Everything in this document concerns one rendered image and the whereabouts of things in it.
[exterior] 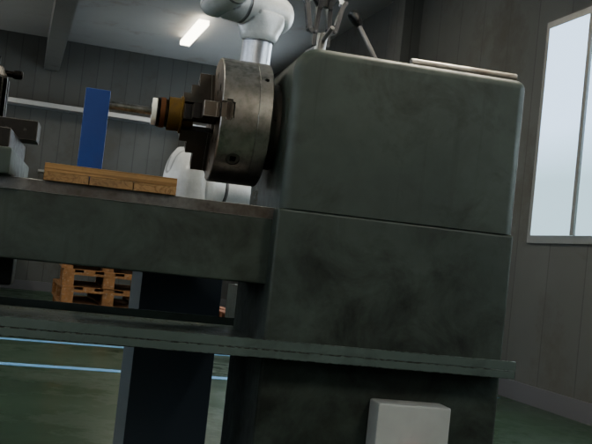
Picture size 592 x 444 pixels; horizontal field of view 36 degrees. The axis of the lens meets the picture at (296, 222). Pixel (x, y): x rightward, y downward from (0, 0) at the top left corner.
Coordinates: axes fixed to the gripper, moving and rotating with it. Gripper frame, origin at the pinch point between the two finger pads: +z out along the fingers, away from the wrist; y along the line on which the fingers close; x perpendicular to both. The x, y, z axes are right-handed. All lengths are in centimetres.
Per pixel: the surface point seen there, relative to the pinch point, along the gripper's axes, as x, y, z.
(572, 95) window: -278, -226, -63
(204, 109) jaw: 25.6, 32.2, 25.6
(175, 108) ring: 16.2, 38.5, 24.9
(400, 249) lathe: 34, -17, 54
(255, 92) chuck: 26.7, 20.8, 19.9
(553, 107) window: -298, -225, -58
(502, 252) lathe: 34, -44, 52
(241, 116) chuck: 27.8, 23.5, 26.4
